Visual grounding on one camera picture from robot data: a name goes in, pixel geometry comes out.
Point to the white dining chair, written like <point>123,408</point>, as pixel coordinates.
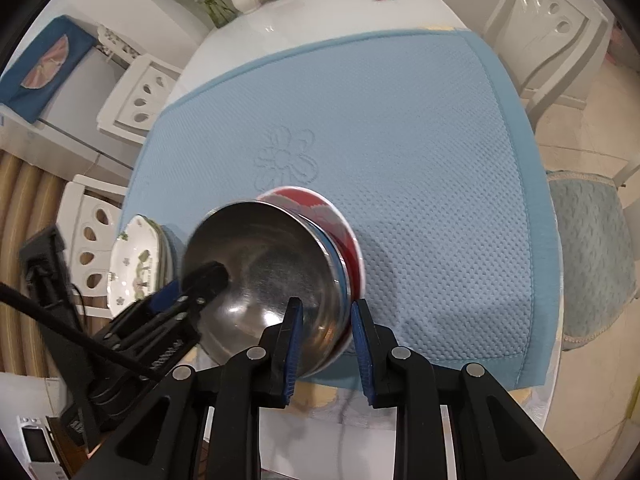
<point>627,170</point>
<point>125,105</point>
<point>82,215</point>
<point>540,40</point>

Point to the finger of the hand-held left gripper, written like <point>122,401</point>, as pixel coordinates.
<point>166,294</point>
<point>205,276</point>

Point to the red steel bowl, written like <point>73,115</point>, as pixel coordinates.
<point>349,266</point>

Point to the blue steel bowl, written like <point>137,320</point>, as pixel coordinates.
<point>270,260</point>

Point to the green glass vase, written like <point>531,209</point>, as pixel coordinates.
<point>217,10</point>

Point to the blue appliance cover cloth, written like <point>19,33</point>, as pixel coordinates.
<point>40,50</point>

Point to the small white appliance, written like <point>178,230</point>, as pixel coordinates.
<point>37,442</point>

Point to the round yellow-rimmed floral plate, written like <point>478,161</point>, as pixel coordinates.
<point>168,260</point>

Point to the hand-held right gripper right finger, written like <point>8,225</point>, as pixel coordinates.
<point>361,350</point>

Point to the white ornate shelf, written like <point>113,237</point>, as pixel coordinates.
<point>117,42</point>

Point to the pink ceramic bowl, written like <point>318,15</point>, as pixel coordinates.
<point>305,197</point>

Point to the squarish white floral plate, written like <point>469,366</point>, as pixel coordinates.
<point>132,260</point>

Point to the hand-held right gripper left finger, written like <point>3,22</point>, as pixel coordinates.
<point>292,345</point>

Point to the light blue table mat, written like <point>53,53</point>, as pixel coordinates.
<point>400,160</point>

